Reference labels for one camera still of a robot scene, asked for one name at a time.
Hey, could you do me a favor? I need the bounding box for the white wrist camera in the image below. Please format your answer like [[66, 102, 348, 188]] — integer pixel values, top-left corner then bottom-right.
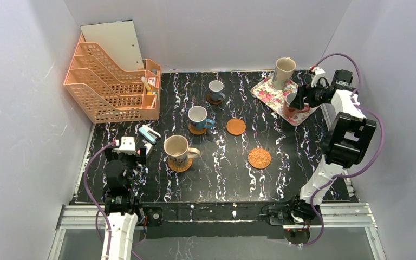
[[116, 136, 137, 155], [309, 66, 326, 88]]

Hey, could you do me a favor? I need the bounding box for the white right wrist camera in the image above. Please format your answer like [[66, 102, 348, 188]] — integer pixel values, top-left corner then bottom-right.
[[309, 66, 326, 88]]

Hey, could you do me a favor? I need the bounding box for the floral tray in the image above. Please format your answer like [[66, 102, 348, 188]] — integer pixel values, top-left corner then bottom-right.
[[251, 73, 319, 126]]

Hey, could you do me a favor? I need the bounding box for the tall beige mug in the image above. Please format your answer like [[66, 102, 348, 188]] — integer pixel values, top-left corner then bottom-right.
[[272, 57, 296, 90]]

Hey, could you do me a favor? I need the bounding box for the aluminium frame rail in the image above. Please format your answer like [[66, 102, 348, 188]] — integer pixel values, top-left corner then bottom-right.
[[49, 202, 386, 259]]

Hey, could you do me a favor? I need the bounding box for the orange plastic file organizer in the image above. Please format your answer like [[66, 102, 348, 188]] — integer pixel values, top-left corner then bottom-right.
[[64, 36, 161, 124]]

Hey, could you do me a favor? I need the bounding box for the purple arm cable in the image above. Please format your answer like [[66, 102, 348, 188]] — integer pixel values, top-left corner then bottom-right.
[[83, 140, 142, 260], [303, 53, 386, 248]]

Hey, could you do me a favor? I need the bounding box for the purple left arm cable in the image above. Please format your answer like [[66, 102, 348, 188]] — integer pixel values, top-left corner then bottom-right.
[[83, 140, 142, 260]]

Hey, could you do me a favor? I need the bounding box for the white and red mug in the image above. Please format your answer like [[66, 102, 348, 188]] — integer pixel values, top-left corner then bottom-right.
[[283, 93, 310, 117]]

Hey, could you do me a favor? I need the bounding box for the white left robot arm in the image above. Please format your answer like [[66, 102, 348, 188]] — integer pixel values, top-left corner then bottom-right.
[[101, 145, 146, 259]]

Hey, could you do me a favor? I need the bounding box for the large beige floral mug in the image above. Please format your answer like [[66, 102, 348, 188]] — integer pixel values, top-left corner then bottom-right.
[[164, 135, 201, 166]]

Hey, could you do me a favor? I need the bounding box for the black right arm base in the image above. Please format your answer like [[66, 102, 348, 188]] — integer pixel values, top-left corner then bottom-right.
[[256, 196, 324, 247]]

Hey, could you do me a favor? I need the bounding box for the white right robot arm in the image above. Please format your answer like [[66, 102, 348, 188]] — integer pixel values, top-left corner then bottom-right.
[[286, 67, 377, 205]]

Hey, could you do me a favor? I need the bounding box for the light blue stapler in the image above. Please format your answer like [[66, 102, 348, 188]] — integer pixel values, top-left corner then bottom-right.
[[138, 125, 161, 145]]

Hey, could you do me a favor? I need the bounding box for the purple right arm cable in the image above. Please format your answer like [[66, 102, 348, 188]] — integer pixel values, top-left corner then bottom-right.
[[303, 53, 386, 248]]

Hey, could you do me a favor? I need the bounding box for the white board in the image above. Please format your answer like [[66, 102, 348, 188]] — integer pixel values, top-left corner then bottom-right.
[[80, 20, 145, 71]]

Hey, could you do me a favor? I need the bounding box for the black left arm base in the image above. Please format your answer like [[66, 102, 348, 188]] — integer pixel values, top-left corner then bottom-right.
[[126, 198, 163, 235]]

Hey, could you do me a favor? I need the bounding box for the woven rattan coaster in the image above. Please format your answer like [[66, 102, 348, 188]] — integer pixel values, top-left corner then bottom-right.
[[167, 159, 193, 172], [248, 147, 272, 170]]

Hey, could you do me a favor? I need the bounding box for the small grey mug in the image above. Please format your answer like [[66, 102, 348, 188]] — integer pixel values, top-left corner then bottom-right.
[[209, 80, 225, 101]]

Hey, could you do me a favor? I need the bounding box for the dark wooden coaster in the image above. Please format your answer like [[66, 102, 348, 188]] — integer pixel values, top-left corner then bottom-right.
[[206, 95, 224, 105]]

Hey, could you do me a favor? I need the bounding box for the light wooden coaster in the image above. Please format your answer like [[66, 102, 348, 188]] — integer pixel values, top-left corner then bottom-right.
[[188, 123, 207, 135], [226, 118, 246, 135]]

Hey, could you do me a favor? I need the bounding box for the blue patterned mug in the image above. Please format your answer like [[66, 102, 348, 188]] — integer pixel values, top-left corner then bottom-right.
[[188, 106, 215, 131]]

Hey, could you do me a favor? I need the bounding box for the white and pink stapler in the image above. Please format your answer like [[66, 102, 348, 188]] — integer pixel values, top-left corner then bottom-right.
[[145, 143, 153, 158]]

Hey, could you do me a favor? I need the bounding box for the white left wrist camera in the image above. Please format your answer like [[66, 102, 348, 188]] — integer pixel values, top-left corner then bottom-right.
[[116, 136, 137, 155]]

